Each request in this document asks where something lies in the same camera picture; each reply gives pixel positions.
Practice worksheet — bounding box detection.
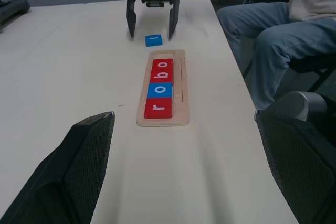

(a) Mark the seated person in jeans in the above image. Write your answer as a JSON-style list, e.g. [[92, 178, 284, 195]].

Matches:
[[216, 0, 336, 111]]

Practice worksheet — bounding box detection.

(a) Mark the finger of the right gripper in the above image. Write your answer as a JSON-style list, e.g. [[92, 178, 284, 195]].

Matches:
[[125, 0, 138, 39], [167, 0, 181, 40]]

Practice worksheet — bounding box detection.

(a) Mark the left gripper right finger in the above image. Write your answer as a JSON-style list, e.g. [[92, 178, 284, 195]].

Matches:
[[254, 109, 336, 224]]

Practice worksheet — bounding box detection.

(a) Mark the blue letter tile o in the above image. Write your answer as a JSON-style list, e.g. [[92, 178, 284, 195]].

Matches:
[[146, 82, 174, 100]]

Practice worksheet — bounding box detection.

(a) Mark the red letter tile b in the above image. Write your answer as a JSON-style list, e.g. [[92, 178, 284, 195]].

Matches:
[[149, 69, 174, 84]]

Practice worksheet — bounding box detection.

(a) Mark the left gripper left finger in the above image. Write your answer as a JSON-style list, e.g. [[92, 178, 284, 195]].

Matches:
[[0, 111, 117, 224]]

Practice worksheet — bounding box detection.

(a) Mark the grey handheld controller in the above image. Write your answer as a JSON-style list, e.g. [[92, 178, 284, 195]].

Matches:
[[0, 0, 31, 33]]

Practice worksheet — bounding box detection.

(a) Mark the silver robot body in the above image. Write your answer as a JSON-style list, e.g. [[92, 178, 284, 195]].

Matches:
[[264, 90, 329, 123]]

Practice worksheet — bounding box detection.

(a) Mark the red letter tile r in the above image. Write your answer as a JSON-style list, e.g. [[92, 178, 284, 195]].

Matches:
[[143, 97, 174, 120]]

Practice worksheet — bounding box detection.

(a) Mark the black chair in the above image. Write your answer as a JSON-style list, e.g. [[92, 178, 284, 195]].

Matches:
[[243, 55, 336, 94]]

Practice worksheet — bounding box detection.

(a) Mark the wooden letter tray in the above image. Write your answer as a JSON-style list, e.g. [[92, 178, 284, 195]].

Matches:
[[136, 49, 191, 127]]

